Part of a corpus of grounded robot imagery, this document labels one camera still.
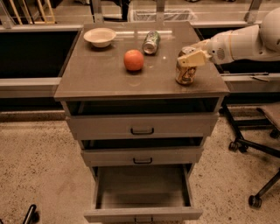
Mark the black object bottom left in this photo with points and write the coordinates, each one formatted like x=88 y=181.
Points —
x=32 y=215

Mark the white wire basket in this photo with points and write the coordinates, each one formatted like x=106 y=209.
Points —
x=167 y=15

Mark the grey middle drawer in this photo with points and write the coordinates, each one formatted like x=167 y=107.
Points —
x=142 y=151

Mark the grey drawer cabinet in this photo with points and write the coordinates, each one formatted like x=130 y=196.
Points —
x=97 y=83

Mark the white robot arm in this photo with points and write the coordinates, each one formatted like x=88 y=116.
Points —
x=258 y=42

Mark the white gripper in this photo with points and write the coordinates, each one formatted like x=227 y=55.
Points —
x=219 y=50

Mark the white ceramic bowl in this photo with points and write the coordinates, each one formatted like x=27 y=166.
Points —
x=100 y=37

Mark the grey bottom drawer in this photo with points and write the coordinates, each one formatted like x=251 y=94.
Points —
x=142 y=194

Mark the orange soda can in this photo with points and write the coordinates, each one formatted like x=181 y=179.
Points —
x=185 y=75

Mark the black rolling chair base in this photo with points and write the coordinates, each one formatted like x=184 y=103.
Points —
x=271 y=119

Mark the grey top drawer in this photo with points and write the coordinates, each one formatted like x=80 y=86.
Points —
x=99 y=127

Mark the wooden chair frame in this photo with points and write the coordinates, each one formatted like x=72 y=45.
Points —
x=31 y=12

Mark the grey drawer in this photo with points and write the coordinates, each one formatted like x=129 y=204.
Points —
x=142 y=151
x=99 y=127
x=142 y=194

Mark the red orange apple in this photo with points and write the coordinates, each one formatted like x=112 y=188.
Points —
x=133 y=60

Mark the green soda can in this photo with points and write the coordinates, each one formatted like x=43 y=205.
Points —
x=151 y=42

